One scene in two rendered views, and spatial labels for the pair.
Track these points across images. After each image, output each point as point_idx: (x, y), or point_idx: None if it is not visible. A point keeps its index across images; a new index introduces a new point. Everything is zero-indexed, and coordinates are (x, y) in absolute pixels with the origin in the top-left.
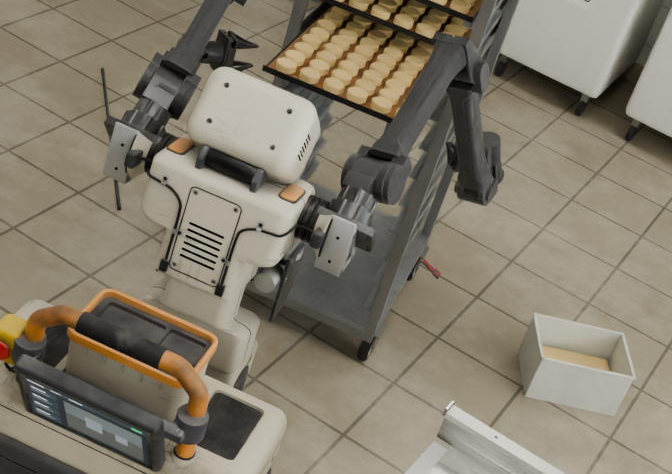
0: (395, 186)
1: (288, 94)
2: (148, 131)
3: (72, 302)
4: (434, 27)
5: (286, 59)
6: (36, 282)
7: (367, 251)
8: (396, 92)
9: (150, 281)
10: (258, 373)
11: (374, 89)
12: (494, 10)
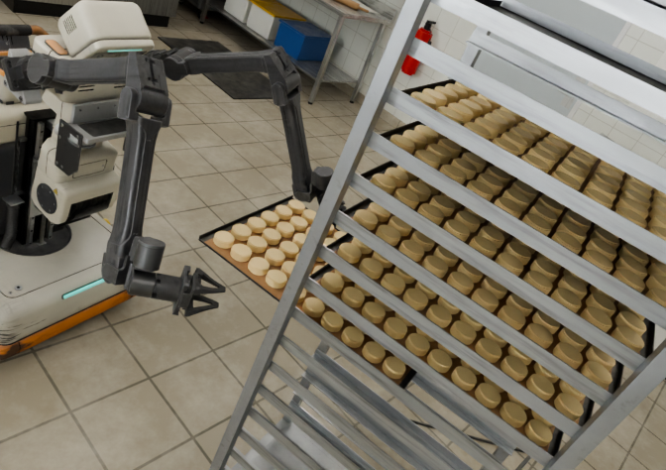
0: (34, 65)
1: (97, 1)
2: (147, 54)
3: (280, 356)
4: (355, 283)
5: (301, 205)
6: (299, 345)
7: (13, 91)
8: (260, 246)
9: (304, 407)
10: (198, 443)
11: (265, 236)
12: (430, 373)
